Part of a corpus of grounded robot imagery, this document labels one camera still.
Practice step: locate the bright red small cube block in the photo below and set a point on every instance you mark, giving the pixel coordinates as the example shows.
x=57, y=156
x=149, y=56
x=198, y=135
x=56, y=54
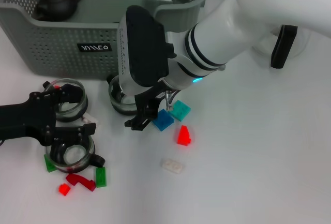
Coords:
x=64, y=189

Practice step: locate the blue square building block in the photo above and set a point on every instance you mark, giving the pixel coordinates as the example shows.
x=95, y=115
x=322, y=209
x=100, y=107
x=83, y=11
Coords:
x=165, y=122

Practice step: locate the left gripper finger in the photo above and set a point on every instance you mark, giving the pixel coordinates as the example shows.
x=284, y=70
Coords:
x=69, y=94
x=72, y=133

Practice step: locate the teal square building block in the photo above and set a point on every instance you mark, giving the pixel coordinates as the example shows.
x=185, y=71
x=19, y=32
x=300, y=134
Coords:
x=181, y=110

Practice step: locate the dark red arch block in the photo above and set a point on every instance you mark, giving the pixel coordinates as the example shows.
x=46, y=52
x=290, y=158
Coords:
x=77, y=178

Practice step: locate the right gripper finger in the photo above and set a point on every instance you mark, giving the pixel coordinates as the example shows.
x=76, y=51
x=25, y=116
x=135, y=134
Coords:
x=143, y=118

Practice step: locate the small white building block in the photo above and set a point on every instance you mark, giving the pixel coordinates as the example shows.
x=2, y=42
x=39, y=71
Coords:
x=89, y=118

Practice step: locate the white flat plate block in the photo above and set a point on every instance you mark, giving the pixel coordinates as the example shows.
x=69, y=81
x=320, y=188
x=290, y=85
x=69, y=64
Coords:
x=172, y=166

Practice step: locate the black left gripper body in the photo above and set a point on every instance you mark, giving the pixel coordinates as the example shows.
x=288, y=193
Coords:
x=28, y=123

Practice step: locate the green building block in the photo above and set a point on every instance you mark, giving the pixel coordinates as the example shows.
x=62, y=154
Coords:
x=101, y=178
x=49, y=167

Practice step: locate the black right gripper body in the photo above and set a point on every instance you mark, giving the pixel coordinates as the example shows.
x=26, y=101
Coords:
x=151, y=97

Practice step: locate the dark clay teapot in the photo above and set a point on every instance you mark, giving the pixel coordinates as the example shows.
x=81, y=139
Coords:
x=58, y=4

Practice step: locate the glass teapot black lid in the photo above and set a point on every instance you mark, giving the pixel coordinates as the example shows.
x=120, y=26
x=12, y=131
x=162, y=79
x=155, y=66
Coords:
x=283, y=45

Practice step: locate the grey perforated storage bin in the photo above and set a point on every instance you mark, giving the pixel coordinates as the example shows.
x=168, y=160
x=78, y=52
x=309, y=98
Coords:
x=64, y=53

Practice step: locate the glass teacup black sleeve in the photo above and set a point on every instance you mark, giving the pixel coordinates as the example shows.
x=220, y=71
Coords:
x=116, y=105
x=75, y=160
x=69, y=114

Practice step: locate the bright red slope block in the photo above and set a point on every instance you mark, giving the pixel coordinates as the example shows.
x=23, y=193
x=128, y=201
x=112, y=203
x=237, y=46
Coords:
x=184, y=136

